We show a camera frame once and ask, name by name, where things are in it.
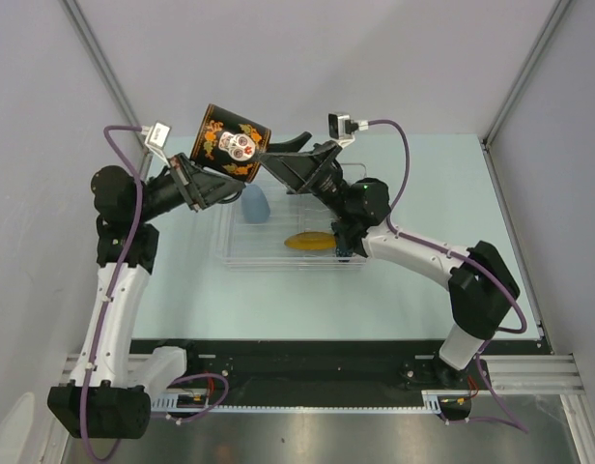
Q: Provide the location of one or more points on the light blue plastic cup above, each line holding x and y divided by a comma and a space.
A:
254, 205

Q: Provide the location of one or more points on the right aluminium frame post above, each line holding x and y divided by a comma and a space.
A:
556, 16

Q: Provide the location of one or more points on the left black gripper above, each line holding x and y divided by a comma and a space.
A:
199, 188

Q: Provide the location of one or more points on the aluminium frame post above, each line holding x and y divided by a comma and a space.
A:
556, 16
90, 42

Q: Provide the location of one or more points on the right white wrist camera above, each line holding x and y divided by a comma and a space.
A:
342, 128

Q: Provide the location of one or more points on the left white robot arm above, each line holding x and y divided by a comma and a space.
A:
103, 398

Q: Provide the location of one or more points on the clear plastic dish rack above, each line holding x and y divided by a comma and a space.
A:
241, 245

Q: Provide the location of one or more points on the yellow brown round saucer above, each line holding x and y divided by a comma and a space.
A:
311, 240

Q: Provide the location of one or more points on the left aluminium frame post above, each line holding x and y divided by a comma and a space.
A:
90, 42

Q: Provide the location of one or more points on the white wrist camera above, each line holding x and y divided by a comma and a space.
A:
342, 128
155, 139

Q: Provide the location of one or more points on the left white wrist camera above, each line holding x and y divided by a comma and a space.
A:
155, 139

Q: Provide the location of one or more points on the red interior dark mug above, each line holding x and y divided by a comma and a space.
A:
227, 144

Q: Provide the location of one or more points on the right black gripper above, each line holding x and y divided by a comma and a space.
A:
299, 172

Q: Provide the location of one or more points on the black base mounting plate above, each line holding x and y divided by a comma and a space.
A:
312, 394

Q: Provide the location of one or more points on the aluminium front rail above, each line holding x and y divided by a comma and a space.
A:
529, 372

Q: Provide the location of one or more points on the blue triangle patterned bowl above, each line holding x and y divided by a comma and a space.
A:
343, 254

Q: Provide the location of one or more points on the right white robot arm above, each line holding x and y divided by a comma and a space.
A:
480, 286

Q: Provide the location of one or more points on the light blue cable duct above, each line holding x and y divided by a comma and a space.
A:
167, 403

